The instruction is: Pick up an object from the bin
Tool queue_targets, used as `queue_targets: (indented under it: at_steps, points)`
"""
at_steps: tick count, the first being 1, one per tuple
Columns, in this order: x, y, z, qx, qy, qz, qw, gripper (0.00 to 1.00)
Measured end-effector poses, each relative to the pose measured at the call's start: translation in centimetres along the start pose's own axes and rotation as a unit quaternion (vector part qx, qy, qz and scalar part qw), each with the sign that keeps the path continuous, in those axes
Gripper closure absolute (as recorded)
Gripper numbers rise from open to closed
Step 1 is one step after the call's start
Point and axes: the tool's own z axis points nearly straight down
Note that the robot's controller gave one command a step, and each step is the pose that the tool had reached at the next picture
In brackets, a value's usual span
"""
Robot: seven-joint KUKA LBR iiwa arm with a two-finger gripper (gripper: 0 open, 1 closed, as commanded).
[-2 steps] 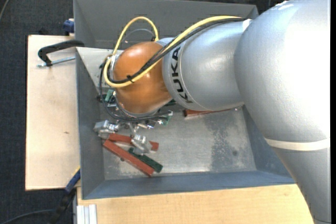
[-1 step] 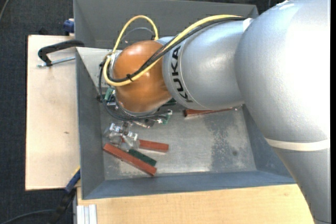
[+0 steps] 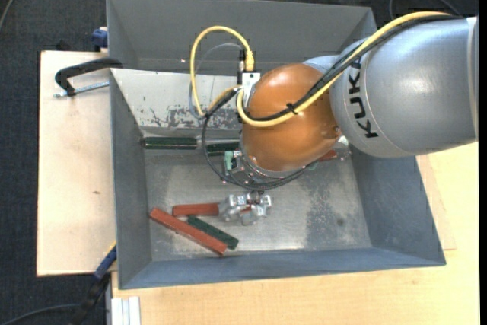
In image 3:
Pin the dark green flat block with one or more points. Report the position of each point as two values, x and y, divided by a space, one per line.
169 143
222 148
215 233

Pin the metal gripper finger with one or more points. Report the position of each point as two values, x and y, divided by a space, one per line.
262 207
232 207

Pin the red-brown flat block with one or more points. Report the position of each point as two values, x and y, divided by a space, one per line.
186 230
194 209
329 156

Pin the grey metal bin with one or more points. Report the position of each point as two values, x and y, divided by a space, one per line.
304 209

